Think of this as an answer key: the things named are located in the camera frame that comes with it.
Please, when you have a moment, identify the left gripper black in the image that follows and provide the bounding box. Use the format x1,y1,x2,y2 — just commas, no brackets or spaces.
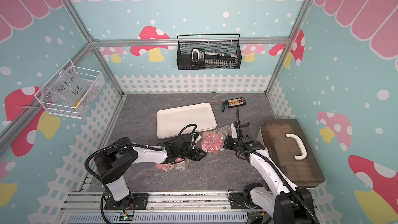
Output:
178,147,207,162

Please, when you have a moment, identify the black box with orange items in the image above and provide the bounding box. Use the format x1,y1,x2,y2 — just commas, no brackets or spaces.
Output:
225,97,246,108

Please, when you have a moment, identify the brown toolbox with white handle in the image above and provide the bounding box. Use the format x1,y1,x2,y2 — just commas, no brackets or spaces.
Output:
257,119,325,188

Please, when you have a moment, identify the clear plastic bag with writing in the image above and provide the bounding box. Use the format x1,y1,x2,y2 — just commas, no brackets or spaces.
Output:
45,69,87,108

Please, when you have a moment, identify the yellow item in white basket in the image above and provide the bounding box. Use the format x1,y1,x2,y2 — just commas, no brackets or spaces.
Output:
73,91,87,110

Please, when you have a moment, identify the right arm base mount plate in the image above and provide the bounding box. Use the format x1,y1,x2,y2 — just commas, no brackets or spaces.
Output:
227,191,261,209

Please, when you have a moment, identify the socket set in basket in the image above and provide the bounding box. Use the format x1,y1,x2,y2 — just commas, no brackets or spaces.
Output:
190,48,240,69

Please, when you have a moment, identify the white plastic tray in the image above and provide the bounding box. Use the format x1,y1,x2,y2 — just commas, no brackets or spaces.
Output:
156,103,217,139

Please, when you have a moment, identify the black wire mesh basket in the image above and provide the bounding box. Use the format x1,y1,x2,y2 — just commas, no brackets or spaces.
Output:
176,34,242,71

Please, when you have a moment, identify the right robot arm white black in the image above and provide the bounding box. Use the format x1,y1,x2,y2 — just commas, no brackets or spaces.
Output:
224,110,320,224

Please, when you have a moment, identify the white wire wall basket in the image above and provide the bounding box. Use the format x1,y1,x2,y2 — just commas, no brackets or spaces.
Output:
35,60,105,119

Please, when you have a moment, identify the green handled screwdriver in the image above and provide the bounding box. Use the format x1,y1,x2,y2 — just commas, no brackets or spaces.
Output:
221,102,226,112

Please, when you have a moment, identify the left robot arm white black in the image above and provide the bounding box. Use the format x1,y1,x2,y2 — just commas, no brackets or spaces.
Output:
85,132,206,202

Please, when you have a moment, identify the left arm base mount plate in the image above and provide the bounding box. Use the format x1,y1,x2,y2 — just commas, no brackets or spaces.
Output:
105,193,149,211

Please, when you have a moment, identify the ziploc bag with pink cookies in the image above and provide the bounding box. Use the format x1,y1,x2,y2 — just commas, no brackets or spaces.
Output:
155,158,192,172
201,124,233,153

